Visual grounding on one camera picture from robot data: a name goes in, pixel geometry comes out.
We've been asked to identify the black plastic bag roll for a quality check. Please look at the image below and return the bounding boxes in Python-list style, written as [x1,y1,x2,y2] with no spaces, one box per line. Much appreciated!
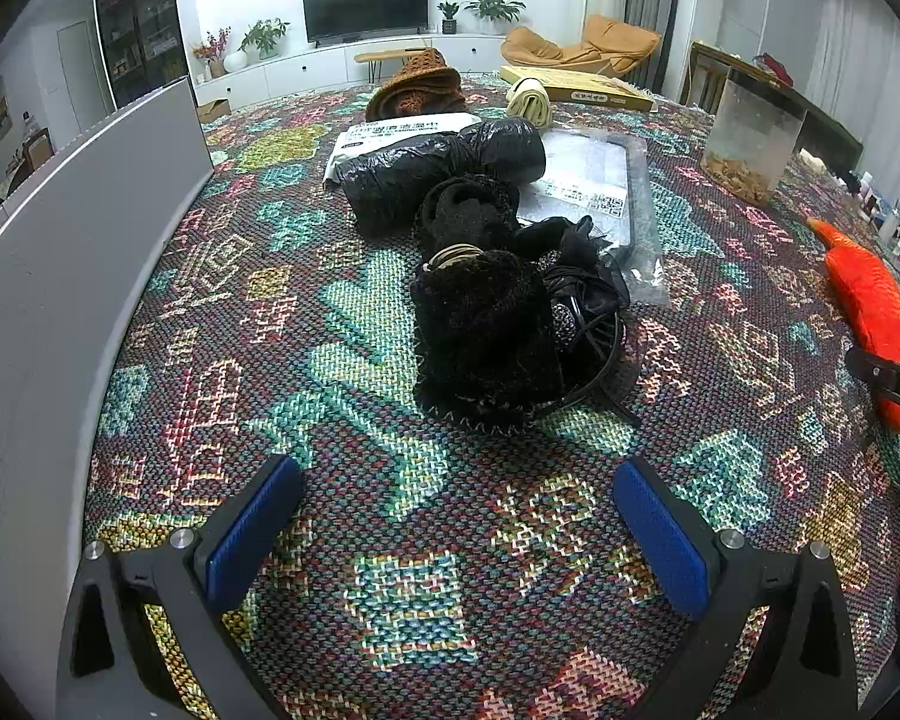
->
[343,118,547,235]

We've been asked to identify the bushy green potted plant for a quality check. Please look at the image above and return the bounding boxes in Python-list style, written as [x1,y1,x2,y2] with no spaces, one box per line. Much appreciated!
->
[238,18,290,61]

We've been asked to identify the dark glass display cabinet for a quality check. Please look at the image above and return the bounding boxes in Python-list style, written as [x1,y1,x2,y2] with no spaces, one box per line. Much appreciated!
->
[92,0,190,110]

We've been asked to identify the clear plastic container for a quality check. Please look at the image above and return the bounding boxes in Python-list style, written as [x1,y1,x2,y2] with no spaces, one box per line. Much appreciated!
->
[701,66,808,209]

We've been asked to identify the wooden sideboard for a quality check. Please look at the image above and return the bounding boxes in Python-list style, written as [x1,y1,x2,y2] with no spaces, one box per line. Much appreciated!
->
[688,40,865,173]

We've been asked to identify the orange lounge chair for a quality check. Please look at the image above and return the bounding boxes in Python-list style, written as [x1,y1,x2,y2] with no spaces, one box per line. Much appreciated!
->
[501,13,662,77]

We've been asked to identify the beige hair ties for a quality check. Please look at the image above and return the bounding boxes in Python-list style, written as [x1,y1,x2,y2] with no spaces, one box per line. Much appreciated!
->
[426,242,488,271]

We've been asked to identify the wooden coffee table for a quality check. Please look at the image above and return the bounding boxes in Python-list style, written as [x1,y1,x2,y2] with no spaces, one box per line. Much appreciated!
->
[355,47,430,83]

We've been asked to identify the colourful woven printed blanket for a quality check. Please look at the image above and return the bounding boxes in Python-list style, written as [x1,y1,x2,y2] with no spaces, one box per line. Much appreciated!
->
[82,71,900,720]

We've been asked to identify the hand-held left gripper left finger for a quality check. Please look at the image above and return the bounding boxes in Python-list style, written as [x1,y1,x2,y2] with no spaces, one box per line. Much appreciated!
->
[56,454,302,720]

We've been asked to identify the white television cabinet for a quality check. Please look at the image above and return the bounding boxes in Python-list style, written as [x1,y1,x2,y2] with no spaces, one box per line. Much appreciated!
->
[195,31,518,102]

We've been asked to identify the white vase with red flowers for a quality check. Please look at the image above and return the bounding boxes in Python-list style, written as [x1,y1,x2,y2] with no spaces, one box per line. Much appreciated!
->
[193,26,250,76]

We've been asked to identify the pile of toys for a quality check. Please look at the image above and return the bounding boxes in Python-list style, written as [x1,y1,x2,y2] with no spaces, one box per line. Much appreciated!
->
[836,171,900,275]

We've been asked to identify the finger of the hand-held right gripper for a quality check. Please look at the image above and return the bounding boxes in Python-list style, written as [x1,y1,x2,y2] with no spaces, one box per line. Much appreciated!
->
[845,345,900,400]

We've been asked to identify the large green potted plant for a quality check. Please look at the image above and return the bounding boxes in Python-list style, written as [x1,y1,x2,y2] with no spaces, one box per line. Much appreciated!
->
[463,0,527,25]

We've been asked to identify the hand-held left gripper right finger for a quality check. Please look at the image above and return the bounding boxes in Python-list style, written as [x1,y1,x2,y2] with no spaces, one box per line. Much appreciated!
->
[613,456,861,720]

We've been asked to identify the black television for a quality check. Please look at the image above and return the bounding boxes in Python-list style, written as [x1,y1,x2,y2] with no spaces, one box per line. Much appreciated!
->
[301,0,429,44]

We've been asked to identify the cream rolled cloth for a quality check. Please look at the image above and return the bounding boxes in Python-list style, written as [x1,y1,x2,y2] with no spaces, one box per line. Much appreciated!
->
[505,76,554,125]

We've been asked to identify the black knitted cloth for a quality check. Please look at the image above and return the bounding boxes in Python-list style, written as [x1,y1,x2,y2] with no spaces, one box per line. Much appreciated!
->
[412,176,522,257]

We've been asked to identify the clear bag with grey packet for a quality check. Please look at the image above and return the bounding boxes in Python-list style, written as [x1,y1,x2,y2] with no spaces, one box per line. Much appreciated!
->
[516,127,670,306]

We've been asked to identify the black knitted hat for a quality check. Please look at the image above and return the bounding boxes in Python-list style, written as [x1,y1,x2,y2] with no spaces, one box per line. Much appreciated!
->
[411,244,571,434]

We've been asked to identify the black lace cloth bundle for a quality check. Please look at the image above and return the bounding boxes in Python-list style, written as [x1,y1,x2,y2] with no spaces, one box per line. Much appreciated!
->
[511,215,631,316]

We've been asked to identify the black headband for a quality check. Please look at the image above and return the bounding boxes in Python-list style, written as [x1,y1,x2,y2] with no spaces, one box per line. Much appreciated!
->
[544,304,642,430]

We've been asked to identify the white mail packet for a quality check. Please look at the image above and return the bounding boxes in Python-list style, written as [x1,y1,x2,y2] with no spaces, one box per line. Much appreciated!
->
[322,111,481,185]

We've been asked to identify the orange fish plush toy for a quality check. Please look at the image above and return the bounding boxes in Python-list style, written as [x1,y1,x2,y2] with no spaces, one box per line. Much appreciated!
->
[806,217,900,434]

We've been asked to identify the brown knitted hat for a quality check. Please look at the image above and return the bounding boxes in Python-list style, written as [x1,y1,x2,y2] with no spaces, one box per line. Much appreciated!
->
[365,47,467,121]

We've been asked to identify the yellow flat box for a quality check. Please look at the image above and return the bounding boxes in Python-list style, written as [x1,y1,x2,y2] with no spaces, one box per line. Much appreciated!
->
[499,64,657,113]

